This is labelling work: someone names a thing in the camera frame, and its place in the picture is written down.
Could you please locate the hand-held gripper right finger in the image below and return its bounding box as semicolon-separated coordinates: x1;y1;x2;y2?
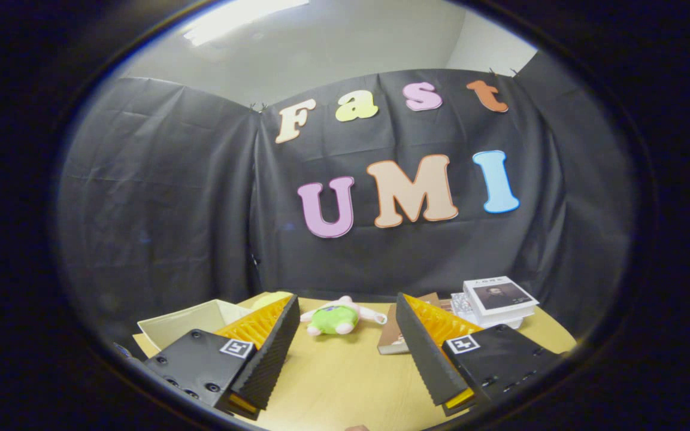
396;292;563;418

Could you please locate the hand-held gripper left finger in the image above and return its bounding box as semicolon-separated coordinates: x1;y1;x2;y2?
143;295;301;421

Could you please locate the beige fabric storage box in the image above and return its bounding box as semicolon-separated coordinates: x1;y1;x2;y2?
137;298;253;354

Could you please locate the brown cover book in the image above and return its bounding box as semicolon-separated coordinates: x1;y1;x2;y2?
377;292;441;355

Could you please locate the yellow plush toy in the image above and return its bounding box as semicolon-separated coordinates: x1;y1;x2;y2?
251;292;292;311

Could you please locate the green and pink plush toy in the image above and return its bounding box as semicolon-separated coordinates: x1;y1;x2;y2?
300;296;388;336

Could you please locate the white book with portrait cover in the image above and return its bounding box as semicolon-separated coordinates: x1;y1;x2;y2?
464;276;539;321

